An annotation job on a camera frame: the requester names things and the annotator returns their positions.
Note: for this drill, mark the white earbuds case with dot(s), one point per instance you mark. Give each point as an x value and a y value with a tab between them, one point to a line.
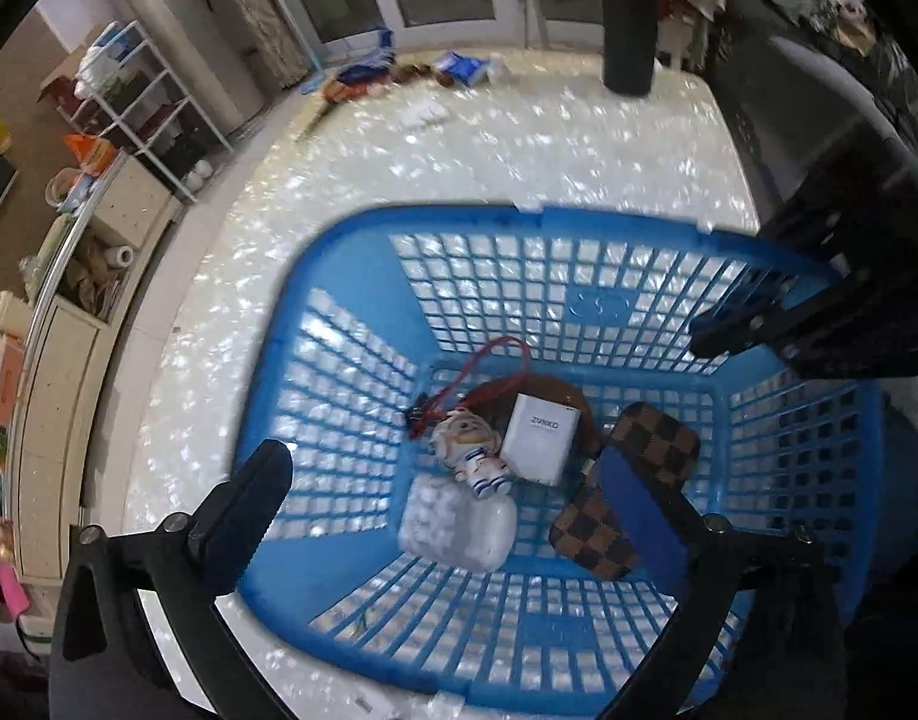
444	522

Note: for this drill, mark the white metal shelf rack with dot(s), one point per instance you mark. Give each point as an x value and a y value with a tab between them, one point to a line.
121	87

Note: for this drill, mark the blue plastic basket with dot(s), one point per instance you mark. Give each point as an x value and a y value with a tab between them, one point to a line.
400	303

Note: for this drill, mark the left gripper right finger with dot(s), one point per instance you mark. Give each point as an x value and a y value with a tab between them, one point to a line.
683	552

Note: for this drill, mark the blue white small packet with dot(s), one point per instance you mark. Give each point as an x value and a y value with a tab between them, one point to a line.
467	71

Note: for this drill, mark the orange cardboard box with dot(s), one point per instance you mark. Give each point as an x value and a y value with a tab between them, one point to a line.
11	367

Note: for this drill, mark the astronaut figurine keychain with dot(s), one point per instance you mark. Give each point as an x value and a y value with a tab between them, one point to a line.
470	448

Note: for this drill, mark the cream thermos jug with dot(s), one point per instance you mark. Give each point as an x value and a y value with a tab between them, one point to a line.
15	315

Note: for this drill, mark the red blue lanyard keys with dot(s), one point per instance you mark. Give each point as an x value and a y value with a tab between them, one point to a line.
368	75

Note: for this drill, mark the brown checkered wallet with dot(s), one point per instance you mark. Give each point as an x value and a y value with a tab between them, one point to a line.
612	526

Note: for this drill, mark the cream TV cabinet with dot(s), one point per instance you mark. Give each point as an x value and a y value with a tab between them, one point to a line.
67	352

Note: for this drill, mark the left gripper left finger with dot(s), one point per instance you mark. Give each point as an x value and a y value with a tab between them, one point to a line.
234	518

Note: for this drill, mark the patterned curtain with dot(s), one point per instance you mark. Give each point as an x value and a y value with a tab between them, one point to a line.
276	41

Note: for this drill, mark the black cylinder speaker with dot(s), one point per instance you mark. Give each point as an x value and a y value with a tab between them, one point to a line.
630	35

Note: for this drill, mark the white power adapter block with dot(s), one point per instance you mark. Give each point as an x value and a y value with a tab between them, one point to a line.
537	441

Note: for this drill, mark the orange snack bag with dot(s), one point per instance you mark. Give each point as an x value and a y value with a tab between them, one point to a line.
93	154

